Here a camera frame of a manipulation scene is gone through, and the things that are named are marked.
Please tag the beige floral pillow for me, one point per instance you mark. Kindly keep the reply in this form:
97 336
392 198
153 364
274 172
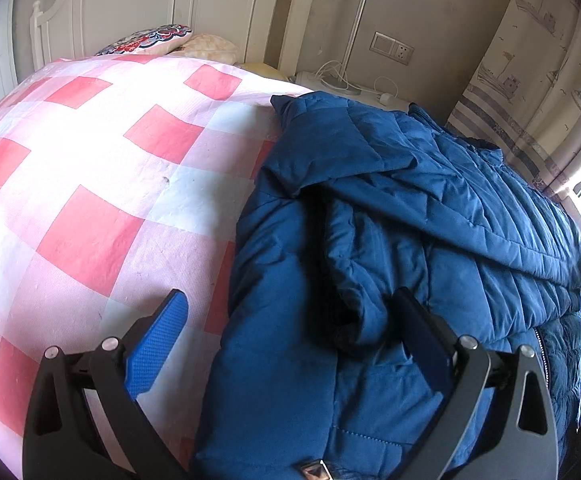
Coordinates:
208 47

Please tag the pink checkered bed sheet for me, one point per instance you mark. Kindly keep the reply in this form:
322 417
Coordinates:
121 180

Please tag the blue quilted down jacket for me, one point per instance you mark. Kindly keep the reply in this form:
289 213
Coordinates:
351 205

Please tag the wall socket panel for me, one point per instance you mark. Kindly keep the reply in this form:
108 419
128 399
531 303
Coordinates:
391 48

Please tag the white bedside table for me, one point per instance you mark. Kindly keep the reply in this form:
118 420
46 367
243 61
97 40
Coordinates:
381 100

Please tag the red blue patterned pillow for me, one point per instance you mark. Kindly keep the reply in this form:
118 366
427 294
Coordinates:
156 41

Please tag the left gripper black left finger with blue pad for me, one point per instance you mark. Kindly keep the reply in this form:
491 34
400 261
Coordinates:
84 420

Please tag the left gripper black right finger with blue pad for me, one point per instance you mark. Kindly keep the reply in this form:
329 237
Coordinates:
517 439

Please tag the white lamp pole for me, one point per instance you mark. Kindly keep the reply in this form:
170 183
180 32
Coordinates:
335 73

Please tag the beige ship print curtain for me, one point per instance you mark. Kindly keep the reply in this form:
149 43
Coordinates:
525 96

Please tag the cream wooden headboard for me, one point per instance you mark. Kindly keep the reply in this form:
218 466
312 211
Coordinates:
263 31

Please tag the yellow pillow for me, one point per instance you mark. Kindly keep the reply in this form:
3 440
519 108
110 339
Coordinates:
263 70

